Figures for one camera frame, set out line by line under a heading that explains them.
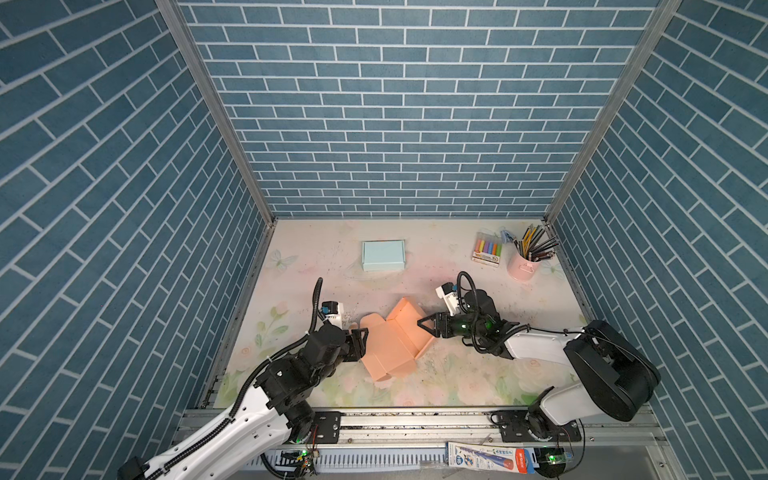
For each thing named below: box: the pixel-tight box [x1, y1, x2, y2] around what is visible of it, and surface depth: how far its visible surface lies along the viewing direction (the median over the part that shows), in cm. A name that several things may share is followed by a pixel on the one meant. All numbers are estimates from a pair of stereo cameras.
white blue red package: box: [446, 442, 539, 474], surface depth 71 cm
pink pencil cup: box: [507, 249, 541, 282], surface depth 98 cm
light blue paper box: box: [361, 240, 406, 272], surface depth 107 cm
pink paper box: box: [359, 298, 435, 381], surface depth 88 cm
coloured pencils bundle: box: [513, 224, 559, 263], surface depth 98 cm
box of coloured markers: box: [471, 232, 503, 268], surface depth 113 cm
